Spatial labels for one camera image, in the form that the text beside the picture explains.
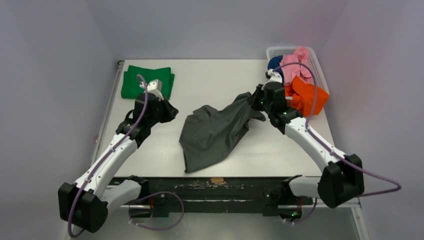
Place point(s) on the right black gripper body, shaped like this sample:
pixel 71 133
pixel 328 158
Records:
pixel 259 100

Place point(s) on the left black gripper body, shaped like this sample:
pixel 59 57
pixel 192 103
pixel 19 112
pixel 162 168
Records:
pixel 153 119

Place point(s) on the dark grey t-shirt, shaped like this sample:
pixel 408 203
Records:
pixel 209 135

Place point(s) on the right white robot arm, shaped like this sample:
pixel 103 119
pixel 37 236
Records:
pixel 341 175

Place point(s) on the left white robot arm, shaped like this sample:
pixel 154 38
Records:
pixel 86 203

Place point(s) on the orange t-shirt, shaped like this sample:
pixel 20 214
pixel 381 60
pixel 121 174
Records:
pixel 303 97

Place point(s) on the navy blue t-shirt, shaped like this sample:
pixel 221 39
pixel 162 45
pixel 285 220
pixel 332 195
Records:
pixel 274 62

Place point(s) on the pink t-shirt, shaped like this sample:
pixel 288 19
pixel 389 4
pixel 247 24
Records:
pixel 300 55

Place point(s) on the white plastic basket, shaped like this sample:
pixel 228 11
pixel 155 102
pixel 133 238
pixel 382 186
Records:
pixel 313 62

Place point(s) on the brown tape piece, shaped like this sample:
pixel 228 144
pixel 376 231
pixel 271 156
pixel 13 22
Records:
pixel 217 180

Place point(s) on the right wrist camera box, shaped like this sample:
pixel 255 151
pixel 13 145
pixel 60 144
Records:
pixel 274 77

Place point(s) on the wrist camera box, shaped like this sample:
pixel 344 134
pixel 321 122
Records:
pixel 274 77
pixel 153 87

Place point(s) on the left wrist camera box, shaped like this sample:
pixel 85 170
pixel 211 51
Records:
pixel 153 87

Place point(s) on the aluminium table rail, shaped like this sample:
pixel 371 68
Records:
pixel 105 120

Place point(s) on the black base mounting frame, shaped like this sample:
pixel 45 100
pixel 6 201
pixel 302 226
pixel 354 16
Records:
pixel 161 196

